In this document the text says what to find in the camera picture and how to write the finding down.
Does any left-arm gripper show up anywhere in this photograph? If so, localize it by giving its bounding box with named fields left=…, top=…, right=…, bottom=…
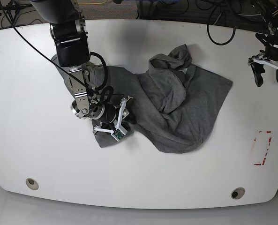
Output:
left=248, top=50, right=278, bottom=87

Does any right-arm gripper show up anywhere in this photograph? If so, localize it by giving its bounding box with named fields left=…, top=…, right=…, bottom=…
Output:
left=93, top=96, right=133, bottom=142

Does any grey T-shirt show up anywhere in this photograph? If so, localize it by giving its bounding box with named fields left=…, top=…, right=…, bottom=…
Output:
left=51, top=44, right=233, bottom=154

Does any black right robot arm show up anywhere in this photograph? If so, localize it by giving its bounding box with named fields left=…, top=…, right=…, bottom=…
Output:
left=31, top=0, right=129, bottom=142

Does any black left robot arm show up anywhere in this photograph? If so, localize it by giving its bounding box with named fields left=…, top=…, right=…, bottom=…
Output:
left=248, top=0, right=278, bottom=87

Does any red tape rectangle marking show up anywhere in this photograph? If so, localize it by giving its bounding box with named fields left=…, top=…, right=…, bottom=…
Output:
left=251, top=130, right=272, bottom=166

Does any black tripod stand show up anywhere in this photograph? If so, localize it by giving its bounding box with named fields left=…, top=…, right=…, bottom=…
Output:
left=0, top=0, right=35, bottom=28

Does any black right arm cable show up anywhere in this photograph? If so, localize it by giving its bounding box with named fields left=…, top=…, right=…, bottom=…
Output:
left=0, top=0, right=125, bottom=111

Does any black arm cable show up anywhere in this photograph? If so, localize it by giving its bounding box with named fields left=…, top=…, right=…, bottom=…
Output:
left=206, top=4, right=237, bottom=45
left=0, top=0, right=125, bottom=111

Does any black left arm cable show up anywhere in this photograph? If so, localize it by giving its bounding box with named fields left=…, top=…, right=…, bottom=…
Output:
left=206, top=4, right=237, bottom=45

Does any left table cable grommet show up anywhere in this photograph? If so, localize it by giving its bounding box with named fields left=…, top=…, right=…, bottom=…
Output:
left=26, top=178, right=39, bottom=190

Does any table cable grommet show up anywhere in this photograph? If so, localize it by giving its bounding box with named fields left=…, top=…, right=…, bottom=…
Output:
left=26, top=178, right=39, bottom=190
left=231, top=187, right=245, bottom=200

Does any right table cable grommet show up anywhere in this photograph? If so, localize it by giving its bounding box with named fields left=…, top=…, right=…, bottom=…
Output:
left=231, top=187, right=245, bottom=200

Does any yellow cable on floor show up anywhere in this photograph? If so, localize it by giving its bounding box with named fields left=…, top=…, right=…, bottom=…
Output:
left=73, top=0, right=106, bottom=7

